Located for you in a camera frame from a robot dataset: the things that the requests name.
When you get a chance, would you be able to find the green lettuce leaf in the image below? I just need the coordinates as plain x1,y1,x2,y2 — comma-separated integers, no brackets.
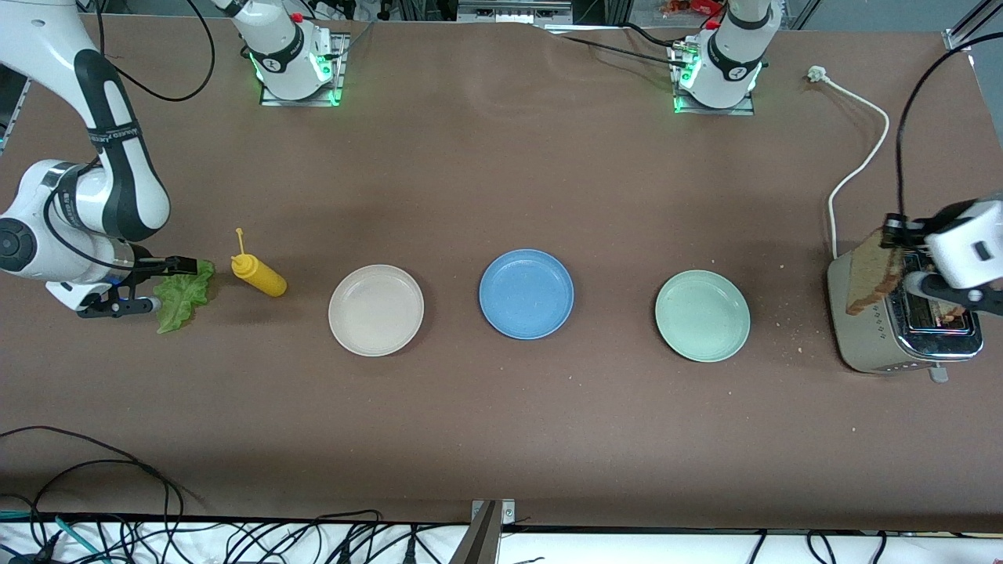
154,260,215,334

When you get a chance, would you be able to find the yellow squeeze bottle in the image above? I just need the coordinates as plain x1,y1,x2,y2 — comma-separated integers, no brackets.
230,228,288,298

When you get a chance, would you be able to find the beige round plate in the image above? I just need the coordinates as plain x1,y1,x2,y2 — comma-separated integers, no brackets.
328,264,425,358

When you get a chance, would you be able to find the light green round plate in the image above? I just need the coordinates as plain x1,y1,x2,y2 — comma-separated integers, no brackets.
655,270,751,363

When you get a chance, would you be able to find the blue round plate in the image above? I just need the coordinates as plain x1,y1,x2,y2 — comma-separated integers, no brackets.
479,249,575,341

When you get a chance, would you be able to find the beige chrome toaster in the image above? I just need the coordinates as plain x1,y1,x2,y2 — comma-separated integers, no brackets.
827,228,985,385

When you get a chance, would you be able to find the aluminium corner profile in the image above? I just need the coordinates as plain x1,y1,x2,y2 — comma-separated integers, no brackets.
944,0,1003,52

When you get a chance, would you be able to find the red object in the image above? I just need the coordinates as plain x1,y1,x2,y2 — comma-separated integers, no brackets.
662,0,726,18

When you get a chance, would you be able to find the grey metal box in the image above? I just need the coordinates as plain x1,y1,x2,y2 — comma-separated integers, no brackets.
457,0,573,24

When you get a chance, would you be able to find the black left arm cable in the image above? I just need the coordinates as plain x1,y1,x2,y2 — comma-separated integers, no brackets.
896,31,1003,228

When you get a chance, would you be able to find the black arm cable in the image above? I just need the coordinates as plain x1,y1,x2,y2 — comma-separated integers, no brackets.
43,0,219,271
896,31,1003,228

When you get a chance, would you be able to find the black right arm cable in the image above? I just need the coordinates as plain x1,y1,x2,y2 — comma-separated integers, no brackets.
43,0,219,271

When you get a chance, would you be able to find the white toaster power cable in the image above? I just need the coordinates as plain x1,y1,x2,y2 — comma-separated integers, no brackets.
807,67,890,259

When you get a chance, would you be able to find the black looped cable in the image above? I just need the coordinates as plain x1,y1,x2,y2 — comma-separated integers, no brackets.
0,425,189,564

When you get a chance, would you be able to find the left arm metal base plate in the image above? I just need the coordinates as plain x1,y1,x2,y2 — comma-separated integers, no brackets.
672,43,755,116

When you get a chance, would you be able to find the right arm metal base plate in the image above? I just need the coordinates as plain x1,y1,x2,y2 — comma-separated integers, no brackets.
259,31,349,107

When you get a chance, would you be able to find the teal cable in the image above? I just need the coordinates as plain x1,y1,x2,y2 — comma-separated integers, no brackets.
0,509,107,564

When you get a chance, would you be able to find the black cable on table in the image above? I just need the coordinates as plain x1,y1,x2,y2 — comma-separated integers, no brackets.
541,22,690,67

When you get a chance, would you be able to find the small metal bracket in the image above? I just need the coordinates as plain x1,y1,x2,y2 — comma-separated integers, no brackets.
470,499,516,564

